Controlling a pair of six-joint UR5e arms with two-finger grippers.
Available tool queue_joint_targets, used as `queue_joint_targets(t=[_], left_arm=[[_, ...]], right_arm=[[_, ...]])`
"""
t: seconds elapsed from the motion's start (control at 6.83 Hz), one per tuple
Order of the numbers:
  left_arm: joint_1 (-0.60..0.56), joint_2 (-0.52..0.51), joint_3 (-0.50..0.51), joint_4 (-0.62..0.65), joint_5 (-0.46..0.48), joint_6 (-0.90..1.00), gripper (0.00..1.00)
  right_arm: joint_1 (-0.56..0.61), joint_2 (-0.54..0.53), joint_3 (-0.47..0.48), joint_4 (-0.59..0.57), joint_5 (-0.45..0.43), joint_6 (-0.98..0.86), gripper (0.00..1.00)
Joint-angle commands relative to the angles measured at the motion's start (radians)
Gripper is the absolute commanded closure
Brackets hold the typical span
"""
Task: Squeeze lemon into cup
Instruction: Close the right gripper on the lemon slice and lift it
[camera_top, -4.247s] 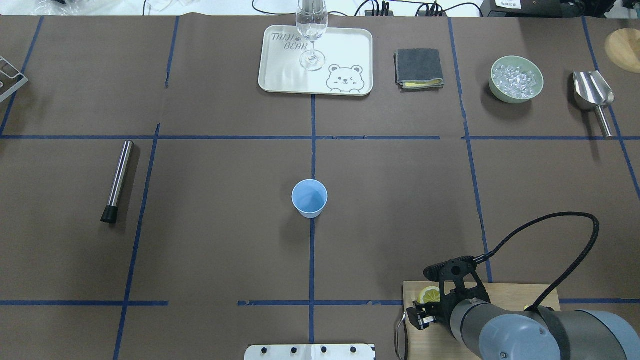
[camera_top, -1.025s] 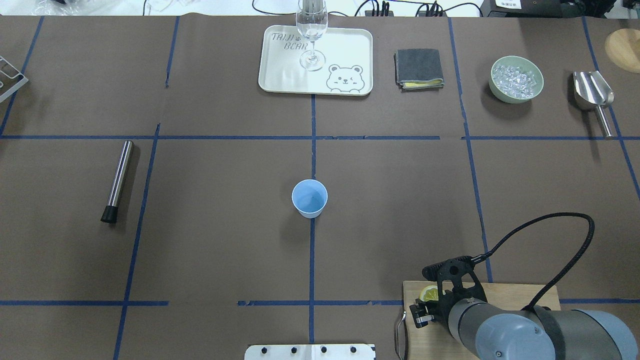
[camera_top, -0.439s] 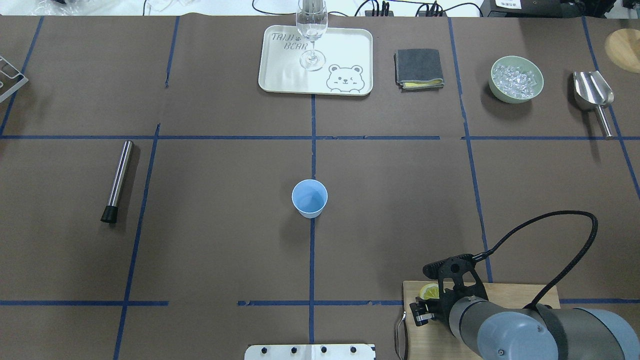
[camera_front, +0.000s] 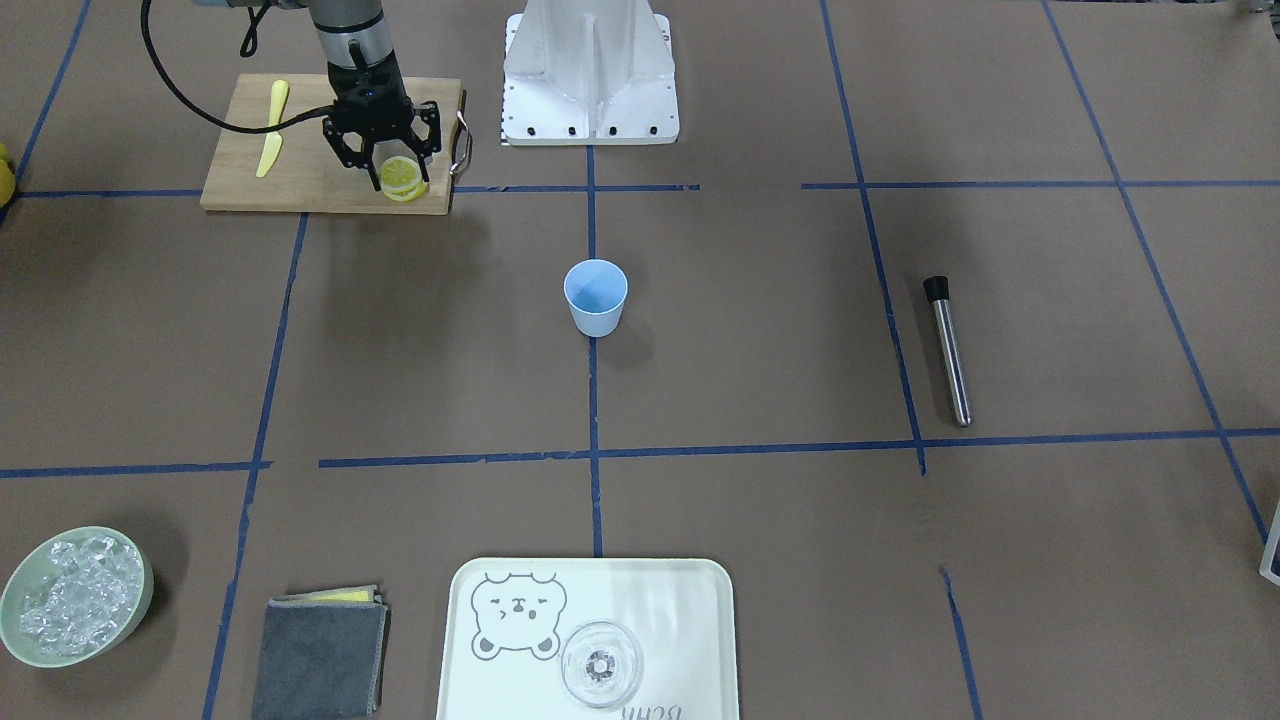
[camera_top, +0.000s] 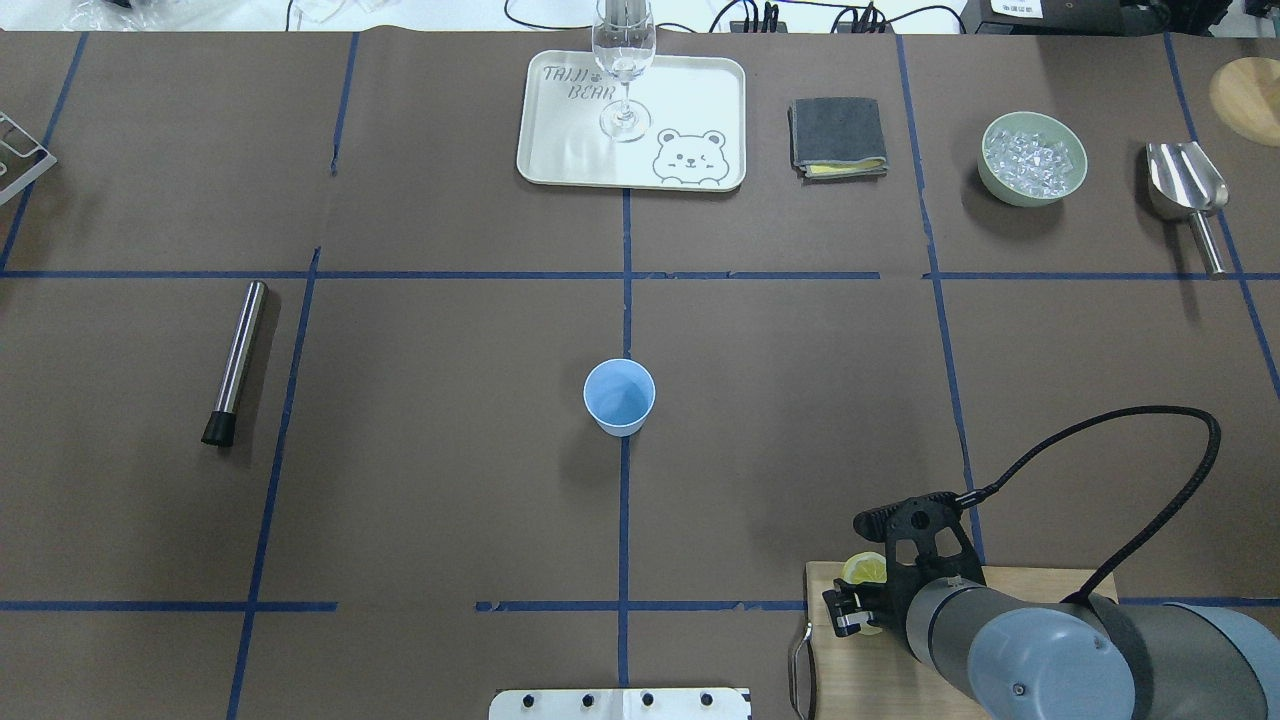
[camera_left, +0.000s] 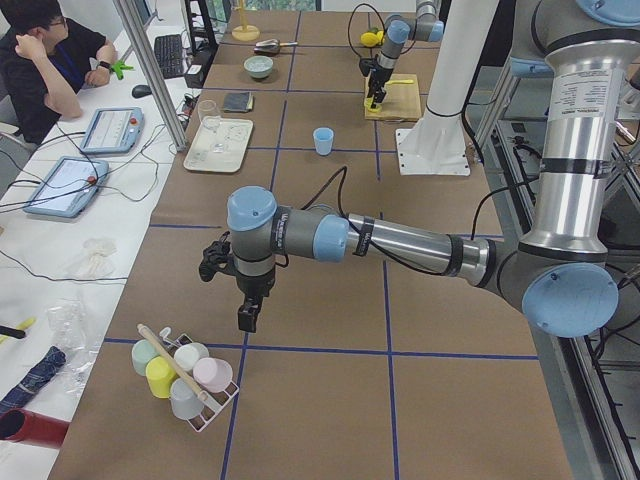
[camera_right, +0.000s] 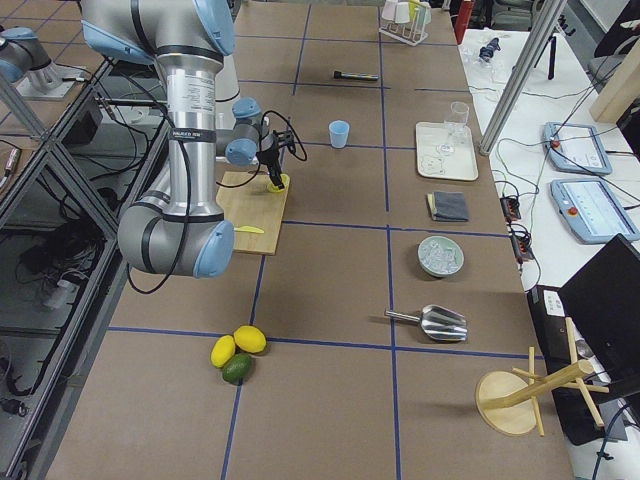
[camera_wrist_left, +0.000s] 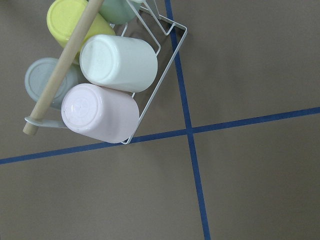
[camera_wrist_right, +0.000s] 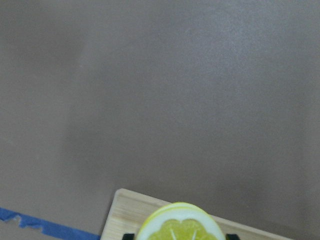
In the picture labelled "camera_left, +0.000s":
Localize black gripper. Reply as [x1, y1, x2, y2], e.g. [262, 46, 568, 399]
[236, 269, 275, 332]
[358, 57, 390, 111]

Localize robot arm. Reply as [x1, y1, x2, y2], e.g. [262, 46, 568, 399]
[359, 1, 444, 112]
[224, 1, 639, 338]

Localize whole yellow lemon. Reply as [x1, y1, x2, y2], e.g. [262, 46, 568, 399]
[359, 30, 384, 48]

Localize light blue paper cup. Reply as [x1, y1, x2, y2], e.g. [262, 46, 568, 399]
[313, 127, 334, 156]

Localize pink cup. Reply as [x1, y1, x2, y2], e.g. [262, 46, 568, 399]
[192, 357, 233, 393]

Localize white cup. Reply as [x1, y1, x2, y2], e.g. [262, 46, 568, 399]
[173, 342, 209, 373]

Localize yellow cup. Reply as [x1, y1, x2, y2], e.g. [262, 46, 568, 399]
[145, 356, 178, 399]

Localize grey translucent cup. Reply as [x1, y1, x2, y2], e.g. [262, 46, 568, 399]
[170, 378, 204, 420]

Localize mint green cup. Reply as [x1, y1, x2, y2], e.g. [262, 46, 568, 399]
[131, 339, 158, 377]

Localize wooden cutting board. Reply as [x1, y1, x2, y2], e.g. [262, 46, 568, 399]
[364, 74, 423, 122]

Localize yellow plastic knife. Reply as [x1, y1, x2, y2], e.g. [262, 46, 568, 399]
[385, 78, 414, 86]

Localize wooden rack rod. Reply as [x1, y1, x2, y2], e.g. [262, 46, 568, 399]
[137, 323, 208, 403]

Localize steel ice scoop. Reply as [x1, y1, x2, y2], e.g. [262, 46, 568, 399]
[253, 39, 298, 56]

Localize green bowl of ice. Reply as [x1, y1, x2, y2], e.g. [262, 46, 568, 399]
[243, 55, 274, 80]

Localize grey folded cloth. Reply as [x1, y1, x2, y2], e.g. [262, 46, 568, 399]
[223, 91, 254, 113]

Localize round wooden stand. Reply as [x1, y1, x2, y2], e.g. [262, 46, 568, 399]
[232, 0, 260, 42]

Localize cream bear serving tray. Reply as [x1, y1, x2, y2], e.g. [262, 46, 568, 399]
[183, 116, 254, 174]

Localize clear wine glass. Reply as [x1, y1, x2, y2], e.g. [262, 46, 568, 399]
[197, 99, 225, 153]

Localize clear plastic bag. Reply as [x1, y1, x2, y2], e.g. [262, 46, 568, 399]
[46, 299, 100, 398]

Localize black keyboard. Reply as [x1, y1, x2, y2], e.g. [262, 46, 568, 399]
[153, 34, 185, 79]

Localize blue teach pendant near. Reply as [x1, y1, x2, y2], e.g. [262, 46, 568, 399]
[22, 156, 110, 219]

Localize blue teach pendant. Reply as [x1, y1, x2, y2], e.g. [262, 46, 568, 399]
[79, 107, 144, 155]
[22, 156, 110, 219]

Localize folded blue umbrella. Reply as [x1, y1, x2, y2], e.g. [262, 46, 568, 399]
[1, 346, 66, 415]

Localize blue teach pendant far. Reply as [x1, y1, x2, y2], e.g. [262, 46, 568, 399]
[79, 107, 144, 155]

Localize black computer mouse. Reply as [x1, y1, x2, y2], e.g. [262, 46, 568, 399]
[131, 84, 152, 99]

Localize red cylinder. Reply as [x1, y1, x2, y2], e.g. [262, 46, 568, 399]
[1, 409, 70, 449]

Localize seated person black shirt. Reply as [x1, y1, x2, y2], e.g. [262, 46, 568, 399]
[1, 1, 117, 144]

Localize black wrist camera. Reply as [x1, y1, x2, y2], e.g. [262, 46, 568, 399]
[198, 240, 236, 282]

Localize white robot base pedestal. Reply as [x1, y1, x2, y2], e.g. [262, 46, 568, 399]
[396, 0, 499, 176]

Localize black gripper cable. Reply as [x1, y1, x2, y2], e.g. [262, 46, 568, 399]
[346, 3, 386, 66]

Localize white wire cup rack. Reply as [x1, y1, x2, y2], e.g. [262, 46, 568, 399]
[160, 327, 239, 432]

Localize aluminium frame post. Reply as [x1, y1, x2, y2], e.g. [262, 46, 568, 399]
[113, 0, 187, 152]

